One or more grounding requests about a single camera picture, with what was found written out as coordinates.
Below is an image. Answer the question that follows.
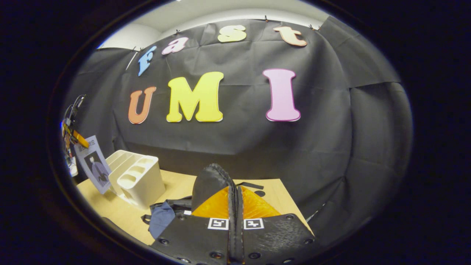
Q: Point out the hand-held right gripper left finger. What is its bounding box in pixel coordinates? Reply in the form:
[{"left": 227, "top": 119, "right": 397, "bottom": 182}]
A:
[{"left": 151, "top": 186, "right": 237, "bottom": 265}]

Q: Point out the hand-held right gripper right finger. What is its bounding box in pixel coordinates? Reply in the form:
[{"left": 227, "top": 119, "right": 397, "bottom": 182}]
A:
[{"left": 237, "top": 185, "right": 317, "bottom": 265}]

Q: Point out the blue-grey book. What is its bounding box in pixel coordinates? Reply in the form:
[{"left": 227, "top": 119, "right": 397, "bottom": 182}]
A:
[{"left": 74, "top": 135, "right": 113, "bottom": 195}]

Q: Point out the blue and black schoolbag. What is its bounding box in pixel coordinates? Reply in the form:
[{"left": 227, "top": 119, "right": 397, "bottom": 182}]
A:
[{"left": 142, "top": 163, "right": 265, "bottom": 240}]

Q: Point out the cream plastic bookshelf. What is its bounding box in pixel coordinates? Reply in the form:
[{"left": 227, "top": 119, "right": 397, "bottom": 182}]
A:
[{"left": 106, "top": 149, "right": 166, "bottom": 210}]

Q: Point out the black backdrop cloth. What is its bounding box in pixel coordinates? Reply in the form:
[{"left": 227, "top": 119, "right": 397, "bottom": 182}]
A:
[{"left": 61, "top": 17, "right": 412, "bottom": 243}]

